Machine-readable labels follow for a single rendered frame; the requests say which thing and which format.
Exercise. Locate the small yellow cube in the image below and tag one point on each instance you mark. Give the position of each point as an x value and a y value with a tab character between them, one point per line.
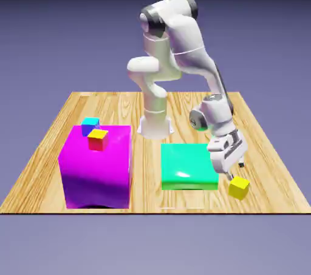
239	188

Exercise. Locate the small red cube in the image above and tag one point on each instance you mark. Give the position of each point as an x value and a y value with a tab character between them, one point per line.
97	141

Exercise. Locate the large magenta box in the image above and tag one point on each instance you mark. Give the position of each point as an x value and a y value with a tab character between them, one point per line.
94	170

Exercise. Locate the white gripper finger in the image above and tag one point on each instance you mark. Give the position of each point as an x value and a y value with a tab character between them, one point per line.
241	162
229	176

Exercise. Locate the large green box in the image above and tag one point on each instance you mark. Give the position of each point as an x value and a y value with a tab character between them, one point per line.
185	165

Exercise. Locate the small blue cube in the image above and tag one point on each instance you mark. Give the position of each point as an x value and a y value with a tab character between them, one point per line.
89	125

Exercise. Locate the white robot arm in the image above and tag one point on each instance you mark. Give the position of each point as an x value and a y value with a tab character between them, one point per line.
187	37

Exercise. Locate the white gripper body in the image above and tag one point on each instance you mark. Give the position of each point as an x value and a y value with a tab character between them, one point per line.
227	157

